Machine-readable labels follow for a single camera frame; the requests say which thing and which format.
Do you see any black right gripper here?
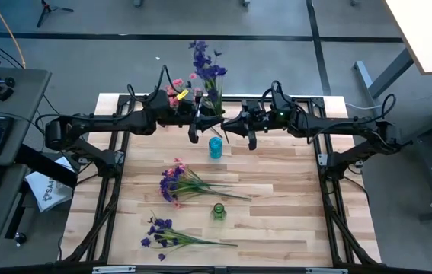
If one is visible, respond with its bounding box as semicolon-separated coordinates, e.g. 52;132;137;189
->
220;99;270;151

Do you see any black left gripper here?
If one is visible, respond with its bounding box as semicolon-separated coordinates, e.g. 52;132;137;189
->
179;93;225;145

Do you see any purple artificial flower bunch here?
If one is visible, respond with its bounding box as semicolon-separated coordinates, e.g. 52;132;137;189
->
187;40;229;118
140;211;238;263
158;163;253;203

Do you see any teal blue glass vase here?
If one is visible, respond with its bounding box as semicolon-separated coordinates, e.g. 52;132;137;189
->
208;136;223;160

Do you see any green glass vase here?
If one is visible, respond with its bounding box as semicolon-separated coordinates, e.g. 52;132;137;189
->
210;202;227;221

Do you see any grey table leg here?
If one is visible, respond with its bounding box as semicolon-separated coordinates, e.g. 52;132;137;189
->
352;47;414;111

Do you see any black desk crossbar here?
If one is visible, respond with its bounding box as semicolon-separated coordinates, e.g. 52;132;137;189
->
14;143;79;190

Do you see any white printed paper booklet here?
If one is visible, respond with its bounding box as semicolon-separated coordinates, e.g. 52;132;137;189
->
24;155;74;213

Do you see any grey desk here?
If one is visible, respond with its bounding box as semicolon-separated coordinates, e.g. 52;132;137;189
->
0;64;53;260

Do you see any black tripod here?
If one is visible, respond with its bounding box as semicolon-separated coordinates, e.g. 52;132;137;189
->
36;0;75;28

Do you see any white table top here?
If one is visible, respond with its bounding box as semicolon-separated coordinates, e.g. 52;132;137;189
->
385;0;432;75

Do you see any black metal table frame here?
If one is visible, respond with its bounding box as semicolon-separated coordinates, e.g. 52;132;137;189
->
58;94;383;274

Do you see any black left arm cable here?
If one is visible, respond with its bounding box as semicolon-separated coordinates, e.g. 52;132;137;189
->
126;64;174;106

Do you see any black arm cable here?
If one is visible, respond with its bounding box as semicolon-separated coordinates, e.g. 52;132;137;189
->
126;64;174;106
379;93;398;123

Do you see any white cable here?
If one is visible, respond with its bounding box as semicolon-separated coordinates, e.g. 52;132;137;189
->
344;101;384;112

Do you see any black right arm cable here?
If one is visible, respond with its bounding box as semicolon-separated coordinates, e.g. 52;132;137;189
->
379;93;398;123

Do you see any silver metal bracket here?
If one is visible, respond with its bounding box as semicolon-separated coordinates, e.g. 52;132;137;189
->
92;266;137;274
306;267;348;274

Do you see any orange cable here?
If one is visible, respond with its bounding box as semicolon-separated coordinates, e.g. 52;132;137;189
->
0;0;27;69

